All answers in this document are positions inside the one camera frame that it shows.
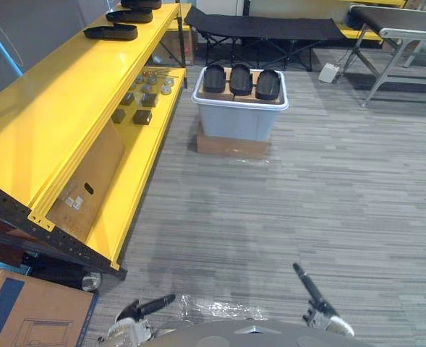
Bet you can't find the black folding camp cot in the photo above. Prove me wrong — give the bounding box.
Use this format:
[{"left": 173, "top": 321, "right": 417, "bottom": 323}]
[{"left": 184, "top": 6, "right": 344, "bottom": 72}]

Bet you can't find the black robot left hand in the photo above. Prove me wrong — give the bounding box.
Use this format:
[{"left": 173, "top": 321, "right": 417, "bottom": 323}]
[{"left": 106, "top": 293, "right": 176, "bottom": 347}]

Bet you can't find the flat brown cardboard box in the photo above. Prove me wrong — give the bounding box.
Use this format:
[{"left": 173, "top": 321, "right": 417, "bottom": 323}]
[{"left": 196, "top": 134, "right": 272, "bottom": 160}]

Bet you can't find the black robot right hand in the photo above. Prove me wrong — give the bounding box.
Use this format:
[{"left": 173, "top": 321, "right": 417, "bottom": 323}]
[{"left": 292, "top": 262, "right": 355, "bottom": 337}]

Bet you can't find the grey plastic storage bin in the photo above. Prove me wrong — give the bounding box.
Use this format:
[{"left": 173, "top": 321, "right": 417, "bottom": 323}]
[{"left": 191, "top": 66, "right": 290, "bottom": 142}]

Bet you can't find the grey robot torso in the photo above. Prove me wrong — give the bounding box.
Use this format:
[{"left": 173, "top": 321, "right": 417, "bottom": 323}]
[{"left": 150, "top": 319, "right": 377, "bottom": 347}]

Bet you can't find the black plastic housing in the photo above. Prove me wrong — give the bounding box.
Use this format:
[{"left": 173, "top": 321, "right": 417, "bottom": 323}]
[
  {"left": 82, "top": 22, "right": 139, "bottom": 42},
  {"left": 202, "top": 64, "right": 226, "bottom": 94},
  {"left": 120, "top": 0, "right": 163, "bottom": 11},
  {"left": 255, "top": 69, "right": 281, "bottom": 101},
  {"left": 105, "top": 8, "right": 154, "bottom": 25},
  {"left": 229, "top": 63, "right": 252, "bottom": 97}
]

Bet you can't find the yellow background shelf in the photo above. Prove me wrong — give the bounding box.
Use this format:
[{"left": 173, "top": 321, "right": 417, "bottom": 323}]
[{"left": 336, "top": 20, "right": 384, "bottom": 45}]

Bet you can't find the white foot pedal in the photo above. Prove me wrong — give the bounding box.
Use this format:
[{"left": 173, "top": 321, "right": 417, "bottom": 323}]
[{"left": 318, "top": 62, "right": 341, "bottom": 85}]

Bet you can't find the grey pedal cable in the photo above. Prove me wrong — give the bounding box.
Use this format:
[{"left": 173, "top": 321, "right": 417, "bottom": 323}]
[{"left": 338, "top": 24, "right": 367, "bottom": 74}]

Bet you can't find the clear plastic wrap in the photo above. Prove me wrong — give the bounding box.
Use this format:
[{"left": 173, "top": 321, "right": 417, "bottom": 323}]
[{"left": 175, "top": 294, "right": 265, "bottom": 323}]

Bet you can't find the grey metal conveyor table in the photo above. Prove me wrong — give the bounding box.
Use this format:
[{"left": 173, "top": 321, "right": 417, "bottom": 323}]
[{"left": 345, "top": 4, "right": 426, "bottom": 108}]

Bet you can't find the grey tape roll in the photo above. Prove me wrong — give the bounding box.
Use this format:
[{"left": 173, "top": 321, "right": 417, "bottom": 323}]
[{"left": 82, "top": 272, "right": 102, "bottom": 292}]

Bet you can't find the yellow metal shelf board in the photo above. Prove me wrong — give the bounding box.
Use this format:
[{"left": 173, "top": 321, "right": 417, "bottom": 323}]
[
  {"left": 0, "top": 1, "right": 183, "bottom": 223},
  {"left": 85, "top": 67, "right": 188, "bottom": 271}
]

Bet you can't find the brown cardboard insert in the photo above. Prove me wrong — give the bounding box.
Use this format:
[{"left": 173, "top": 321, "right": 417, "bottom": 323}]
[{"left": 197, "top": 67, "right": 285, "bottom": 106}]

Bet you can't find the brown cardboard box with handle hole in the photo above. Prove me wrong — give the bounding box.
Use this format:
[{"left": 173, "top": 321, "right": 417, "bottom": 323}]
[{"left": 46, "top": 116, "right": 127, "bottom": 244}]

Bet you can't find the black perforated shelf frame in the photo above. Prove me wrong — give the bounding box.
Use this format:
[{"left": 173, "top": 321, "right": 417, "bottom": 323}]
[{"left": 0, "top": 176, "right": 129, "bottom": 282}]

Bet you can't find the large cardboard box blue print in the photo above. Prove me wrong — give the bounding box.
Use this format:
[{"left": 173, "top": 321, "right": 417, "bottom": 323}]
[{"left": 0, "top": 266, "right": 98, "bottom": 347}]

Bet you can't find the brown cardboard box red mark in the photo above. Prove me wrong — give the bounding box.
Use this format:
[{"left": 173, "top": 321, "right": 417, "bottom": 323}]
[{"left": 177, "top": 26, "right": 196, "bottom": 67}]

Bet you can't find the blue pole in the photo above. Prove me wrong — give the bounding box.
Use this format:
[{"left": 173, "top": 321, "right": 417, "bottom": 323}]
[{"left": 0, "top": 13, "right": 22, "bottom": 77}]

